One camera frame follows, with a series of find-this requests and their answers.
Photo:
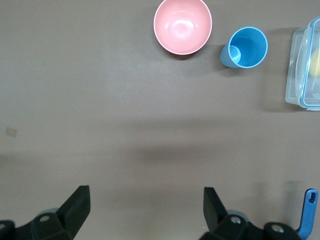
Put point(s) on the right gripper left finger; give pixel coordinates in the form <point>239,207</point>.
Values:
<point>75,210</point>

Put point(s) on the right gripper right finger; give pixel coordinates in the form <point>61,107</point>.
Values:
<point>215,215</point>

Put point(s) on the pink bowl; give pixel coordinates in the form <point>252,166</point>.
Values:
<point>182,25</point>

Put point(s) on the clear tape patch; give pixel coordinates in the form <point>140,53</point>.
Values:
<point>11,132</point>

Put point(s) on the clear plastic container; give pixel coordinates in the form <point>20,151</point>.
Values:
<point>292,70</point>

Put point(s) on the blue plastic cup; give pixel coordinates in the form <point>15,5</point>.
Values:
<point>250,46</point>

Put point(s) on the clear lid blue seal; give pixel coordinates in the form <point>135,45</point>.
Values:
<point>306,62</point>

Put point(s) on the yellow food item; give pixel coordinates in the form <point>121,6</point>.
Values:
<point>315,62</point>

